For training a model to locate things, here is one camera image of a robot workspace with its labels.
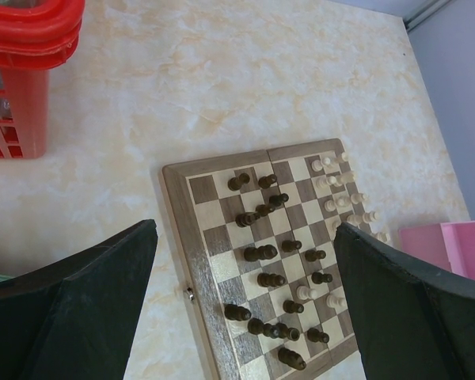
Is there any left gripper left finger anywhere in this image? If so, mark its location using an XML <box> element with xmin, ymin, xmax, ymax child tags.
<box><xmin>0</xmin><ymin>219</ymin><xmax>158</xmax><ymax>379</ymax></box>

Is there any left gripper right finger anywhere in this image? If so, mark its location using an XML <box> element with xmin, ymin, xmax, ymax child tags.
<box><xmin>333</xmin><ymin>222</ymin><xmax>475</xmax><ymax>379</ymax></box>

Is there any wooden chess board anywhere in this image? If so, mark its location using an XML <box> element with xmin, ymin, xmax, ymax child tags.
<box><xmin>162</xmin><ymin>139</ymin><xmax>378</xmax><ymax>379</ymax></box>

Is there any pink plastic box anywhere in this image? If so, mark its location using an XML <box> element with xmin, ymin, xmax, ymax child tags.
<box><xmin>399</xmin><ymin>221</ymin><xmax>475</xmax><ymax>280</ymax></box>

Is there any red plastic basket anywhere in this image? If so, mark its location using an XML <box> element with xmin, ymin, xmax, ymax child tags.
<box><xmin>0</xmin><ymin>1</ymin><xmax>85</xmax><ymax>159</ymax></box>

